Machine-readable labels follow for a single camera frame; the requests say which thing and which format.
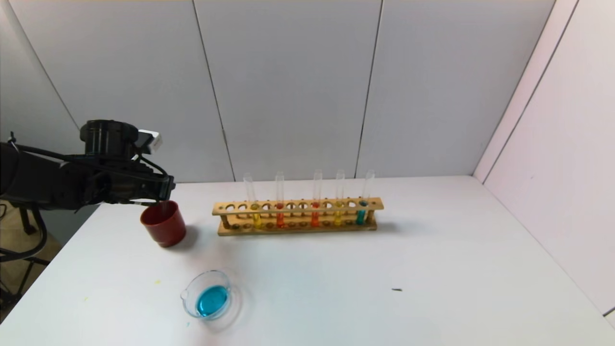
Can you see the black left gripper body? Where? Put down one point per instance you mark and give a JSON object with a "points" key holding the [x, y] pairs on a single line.
{"points": [[166, 188]]}

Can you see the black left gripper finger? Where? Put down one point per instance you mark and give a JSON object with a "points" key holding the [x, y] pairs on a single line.
{"points": [[149, 203]]}

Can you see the red plastic cup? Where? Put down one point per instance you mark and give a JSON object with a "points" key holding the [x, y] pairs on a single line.
{"points": [[166, 228]]}

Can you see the test tube with yellow liquid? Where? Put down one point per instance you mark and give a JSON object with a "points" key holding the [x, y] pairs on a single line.
{"points": [[338, 217], [256, 218]]}

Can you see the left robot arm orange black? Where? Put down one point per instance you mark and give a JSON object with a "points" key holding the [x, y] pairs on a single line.
{"points": [[43, 182]]}

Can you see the test tube with red liquid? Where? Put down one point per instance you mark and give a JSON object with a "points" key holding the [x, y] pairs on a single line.
{"points": [[279, 218], [314, 218]]}

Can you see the wooden test tube rack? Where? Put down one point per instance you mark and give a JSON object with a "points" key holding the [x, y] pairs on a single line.
{"points": [[298, 229]]}

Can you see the test tube with blue liquid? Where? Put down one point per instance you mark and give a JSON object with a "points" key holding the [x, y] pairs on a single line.
{"points": [[360, 216]]}

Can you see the clear glass dish with spout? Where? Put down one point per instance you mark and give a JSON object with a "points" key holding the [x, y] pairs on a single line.
{"points": [[211, 300]]}

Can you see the black metal stand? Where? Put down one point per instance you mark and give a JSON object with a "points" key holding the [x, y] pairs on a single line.
{"points": [[21, 274]]}

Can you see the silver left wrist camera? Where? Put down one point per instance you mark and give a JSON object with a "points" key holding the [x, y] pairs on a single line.
{"points": [[150, 140]]}

